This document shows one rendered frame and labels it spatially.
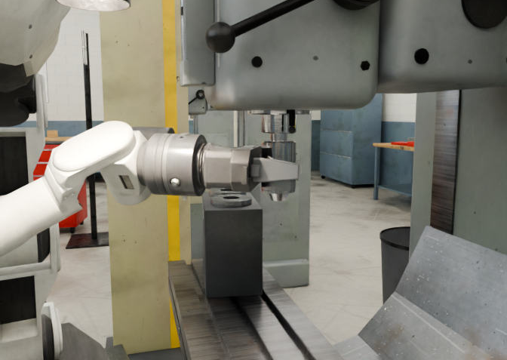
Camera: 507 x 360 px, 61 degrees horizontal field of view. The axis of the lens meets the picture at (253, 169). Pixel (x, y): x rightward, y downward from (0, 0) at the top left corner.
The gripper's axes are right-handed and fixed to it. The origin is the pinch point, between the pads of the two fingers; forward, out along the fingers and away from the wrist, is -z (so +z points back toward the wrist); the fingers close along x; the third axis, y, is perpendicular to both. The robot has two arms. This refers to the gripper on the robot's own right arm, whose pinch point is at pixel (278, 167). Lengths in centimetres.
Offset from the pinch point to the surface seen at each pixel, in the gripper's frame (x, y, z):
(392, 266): 176, 73, -44
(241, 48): -11.9, -14.2, 3.1
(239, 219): 26.2, 14.0, 10.6
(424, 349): 12.6, 30.8, -23.6
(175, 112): 156, -8, 71
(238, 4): -12.0, -18.8, 3.4
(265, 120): -1.9, -6.5, 1.6
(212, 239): 24.5, 18.1, 15.9
